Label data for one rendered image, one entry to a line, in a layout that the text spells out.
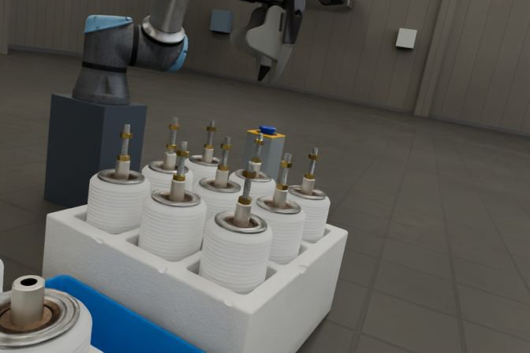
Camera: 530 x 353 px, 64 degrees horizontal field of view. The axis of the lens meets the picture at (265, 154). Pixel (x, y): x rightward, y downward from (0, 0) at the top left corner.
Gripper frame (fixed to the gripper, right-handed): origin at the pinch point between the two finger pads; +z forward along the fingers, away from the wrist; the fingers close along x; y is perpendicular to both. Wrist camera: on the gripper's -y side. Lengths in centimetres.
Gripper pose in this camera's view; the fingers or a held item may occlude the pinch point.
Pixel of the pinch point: (271, 72)
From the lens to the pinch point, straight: 56.7
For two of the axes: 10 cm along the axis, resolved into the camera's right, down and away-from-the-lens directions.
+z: -1.7, 9.6, 2.0
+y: -9.0, -0.7, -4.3
